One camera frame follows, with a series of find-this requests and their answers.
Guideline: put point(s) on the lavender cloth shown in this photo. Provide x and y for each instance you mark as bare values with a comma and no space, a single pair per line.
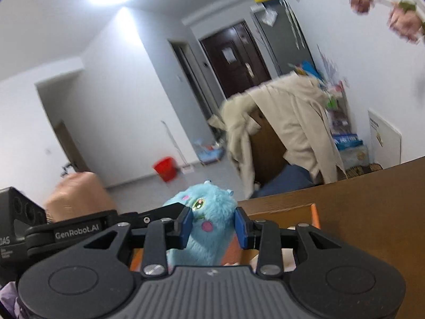
8,302

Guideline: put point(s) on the grey refrigerator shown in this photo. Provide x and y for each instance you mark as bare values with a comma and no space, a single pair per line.
282,46

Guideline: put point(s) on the red bucket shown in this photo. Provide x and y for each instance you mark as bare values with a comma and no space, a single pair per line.
165,169

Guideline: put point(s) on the white flat board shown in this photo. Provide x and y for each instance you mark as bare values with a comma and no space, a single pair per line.
385,139

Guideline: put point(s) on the cluttered storage shelf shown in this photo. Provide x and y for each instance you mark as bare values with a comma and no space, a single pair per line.
345,139

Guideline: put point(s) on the pink suitcase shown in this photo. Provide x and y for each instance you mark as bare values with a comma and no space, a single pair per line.
79,196

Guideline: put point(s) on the beige coat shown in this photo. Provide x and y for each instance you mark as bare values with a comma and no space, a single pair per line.
298,123

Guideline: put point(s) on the blue plush toy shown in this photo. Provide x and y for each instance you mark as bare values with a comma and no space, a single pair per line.
212,206

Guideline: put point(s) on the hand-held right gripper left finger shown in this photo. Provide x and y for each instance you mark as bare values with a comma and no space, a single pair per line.
186,229

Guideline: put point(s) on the clear plastic bag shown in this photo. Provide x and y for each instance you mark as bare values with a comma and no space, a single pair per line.
269,16

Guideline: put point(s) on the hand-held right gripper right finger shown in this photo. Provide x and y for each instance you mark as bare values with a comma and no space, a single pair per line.
240,229

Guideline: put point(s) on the white mop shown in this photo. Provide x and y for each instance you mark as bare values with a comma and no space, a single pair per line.
187,168

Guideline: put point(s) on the blue denim cloth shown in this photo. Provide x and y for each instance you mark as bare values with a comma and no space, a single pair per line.
289,179

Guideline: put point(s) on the dried pink rose bouquet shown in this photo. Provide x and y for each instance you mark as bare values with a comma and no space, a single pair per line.
403,21

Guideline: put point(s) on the white paper notice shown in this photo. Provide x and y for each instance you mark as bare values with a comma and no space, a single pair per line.
229,55

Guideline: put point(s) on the dark brown entrance door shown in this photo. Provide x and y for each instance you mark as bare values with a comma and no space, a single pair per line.
232,73

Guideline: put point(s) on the brown woven mat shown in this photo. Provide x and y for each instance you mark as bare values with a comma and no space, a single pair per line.
358,170

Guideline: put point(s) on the red storage basket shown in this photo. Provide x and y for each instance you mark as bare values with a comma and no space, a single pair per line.
282,211

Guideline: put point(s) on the brown chair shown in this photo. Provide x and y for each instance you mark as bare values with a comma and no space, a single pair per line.
265,153

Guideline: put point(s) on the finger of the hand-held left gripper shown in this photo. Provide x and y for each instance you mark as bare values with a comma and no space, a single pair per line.
146,219

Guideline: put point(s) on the grey interior door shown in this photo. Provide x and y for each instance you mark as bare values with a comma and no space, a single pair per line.
192,79

